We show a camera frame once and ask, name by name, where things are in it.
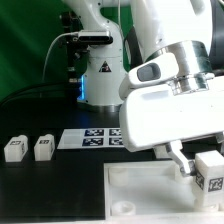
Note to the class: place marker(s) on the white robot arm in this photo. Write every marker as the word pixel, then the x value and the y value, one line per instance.
pixel 143 30

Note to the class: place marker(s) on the white square tabletop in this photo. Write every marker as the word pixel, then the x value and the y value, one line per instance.
pixel 151 193

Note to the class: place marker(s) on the white sheet with tags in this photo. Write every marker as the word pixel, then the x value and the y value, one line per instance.
pixel 90 138

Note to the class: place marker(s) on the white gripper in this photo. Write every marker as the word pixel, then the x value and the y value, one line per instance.
pixel 153 116

